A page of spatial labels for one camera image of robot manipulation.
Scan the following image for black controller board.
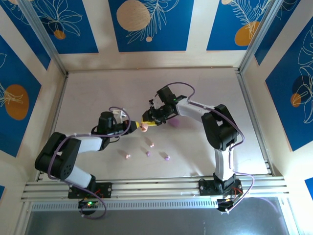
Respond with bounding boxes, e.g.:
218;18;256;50
217;197;243;214
77;198;100;211

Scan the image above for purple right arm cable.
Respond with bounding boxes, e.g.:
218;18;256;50
160;82;255;213

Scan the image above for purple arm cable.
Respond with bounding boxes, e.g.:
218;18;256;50
160;82;255;213
47;106;132;220

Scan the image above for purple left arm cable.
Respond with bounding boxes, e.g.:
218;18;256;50
47;106;132;220

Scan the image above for aluminium table side rail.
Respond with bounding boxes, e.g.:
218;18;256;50
236;68;276;177
36;72;69;183

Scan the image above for aluminium table edge rail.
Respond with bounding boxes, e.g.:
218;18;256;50
21;175;291;202

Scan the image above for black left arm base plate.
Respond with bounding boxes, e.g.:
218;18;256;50
67;182;113;199

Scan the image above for slotted grey cable duct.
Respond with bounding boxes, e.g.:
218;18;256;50
30;197;286;212

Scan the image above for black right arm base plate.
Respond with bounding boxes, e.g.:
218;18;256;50
198;179;243;196

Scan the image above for aluminium frame post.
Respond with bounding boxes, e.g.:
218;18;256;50
237;0;294;74
18;0;68;75

